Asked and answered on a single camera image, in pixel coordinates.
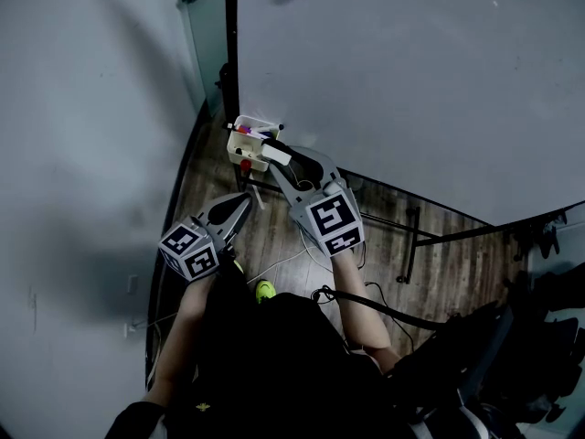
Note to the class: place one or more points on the white plastic storage tray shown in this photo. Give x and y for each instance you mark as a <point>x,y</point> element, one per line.
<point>258,166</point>

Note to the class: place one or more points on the person's left neon shoe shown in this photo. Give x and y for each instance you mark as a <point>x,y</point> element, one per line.
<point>238,268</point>

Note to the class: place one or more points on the person's left forearm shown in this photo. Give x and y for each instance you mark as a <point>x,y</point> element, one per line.
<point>176,336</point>

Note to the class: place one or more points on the red round magnet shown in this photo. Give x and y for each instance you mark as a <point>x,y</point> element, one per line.
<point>246,164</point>

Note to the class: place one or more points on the white wall plug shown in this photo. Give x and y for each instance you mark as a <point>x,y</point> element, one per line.
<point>129,329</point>

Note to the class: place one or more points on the person's black shirt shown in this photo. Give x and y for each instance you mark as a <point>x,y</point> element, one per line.
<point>265,364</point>

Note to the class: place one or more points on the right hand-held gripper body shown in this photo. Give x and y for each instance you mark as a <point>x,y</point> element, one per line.
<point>331,217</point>

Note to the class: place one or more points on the person's right neon shoe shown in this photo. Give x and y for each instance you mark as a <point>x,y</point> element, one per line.
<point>265,291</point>

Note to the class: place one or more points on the white marker with black caps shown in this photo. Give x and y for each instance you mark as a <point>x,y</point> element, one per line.
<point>260,127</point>

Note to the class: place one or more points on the black equipment bag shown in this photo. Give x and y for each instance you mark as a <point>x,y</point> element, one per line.
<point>452,364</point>

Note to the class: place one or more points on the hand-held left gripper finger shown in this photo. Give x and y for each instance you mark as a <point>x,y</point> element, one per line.
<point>205,214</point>
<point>241,220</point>

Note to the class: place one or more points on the person's right forearm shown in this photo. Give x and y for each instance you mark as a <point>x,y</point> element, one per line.
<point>361,313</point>

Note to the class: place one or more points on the white wall socket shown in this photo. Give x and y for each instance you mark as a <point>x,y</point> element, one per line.
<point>133,284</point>

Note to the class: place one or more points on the frosted glass door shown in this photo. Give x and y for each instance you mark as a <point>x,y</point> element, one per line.
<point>205,48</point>

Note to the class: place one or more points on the white board eraser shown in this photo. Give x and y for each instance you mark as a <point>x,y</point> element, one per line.
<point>276,156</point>

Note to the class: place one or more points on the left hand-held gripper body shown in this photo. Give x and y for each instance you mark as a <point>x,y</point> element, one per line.
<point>194,259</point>

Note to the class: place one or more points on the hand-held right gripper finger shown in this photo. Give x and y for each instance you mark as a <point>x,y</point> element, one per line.
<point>326,163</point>
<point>288,195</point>

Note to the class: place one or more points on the black office chair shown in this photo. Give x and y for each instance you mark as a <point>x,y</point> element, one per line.
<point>562,286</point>

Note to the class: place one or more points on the whiteboard on black stand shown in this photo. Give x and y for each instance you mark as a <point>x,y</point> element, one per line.
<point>411,85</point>

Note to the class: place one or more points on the person's neon shoe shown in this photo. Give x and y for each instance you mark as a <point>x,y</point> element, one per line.
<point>238,268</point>
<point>265,291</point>

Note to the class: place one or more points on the white stick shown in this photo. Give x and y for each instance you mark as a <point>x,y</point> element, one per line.
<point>258,199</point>

